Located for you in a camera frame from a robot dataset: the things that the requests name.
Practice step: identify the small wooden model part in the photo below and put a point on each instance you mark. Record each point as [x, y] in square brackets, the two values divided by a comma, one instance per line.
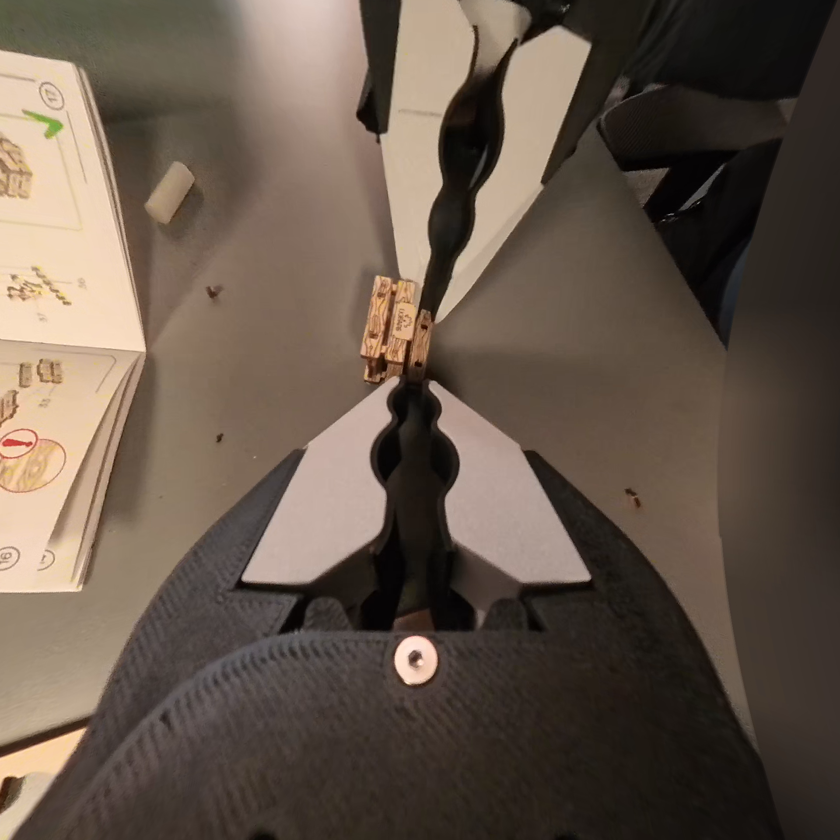
[420, 341]

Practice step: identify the wooden block assembly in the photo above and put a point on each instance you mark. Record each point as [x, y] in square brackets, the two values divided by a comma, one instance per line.
[387, 321]

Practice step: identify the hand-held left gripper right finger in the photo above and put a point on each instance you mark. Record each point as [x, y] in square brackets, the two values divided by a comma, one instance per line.
[518, 518]

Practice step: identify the black office chair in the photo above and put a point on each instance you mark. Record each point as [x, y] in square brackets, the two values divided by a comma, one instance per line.
[689, 124]

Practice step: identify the wooden sheet with curved cutouts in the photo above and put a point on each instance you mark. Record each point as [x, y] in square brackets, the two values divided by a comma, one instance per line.
[33, 754]

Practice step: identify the white instruction booklet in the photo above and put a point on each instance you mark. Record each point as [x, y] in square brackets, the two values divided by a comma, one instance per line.
[65, 295]

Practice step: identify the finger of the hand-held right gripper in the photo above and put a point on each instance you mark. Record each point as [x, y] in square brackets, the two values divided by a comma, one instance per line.
[531, 131]
[413, 131]

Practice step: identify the small white cylinder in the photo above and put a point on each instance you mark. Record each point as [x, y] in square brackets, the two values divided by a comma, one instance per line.
[169, 192]

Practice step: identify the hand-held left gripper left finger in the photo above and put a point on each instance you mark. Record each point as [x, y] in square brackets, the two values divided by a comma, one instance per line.
[315, 518]

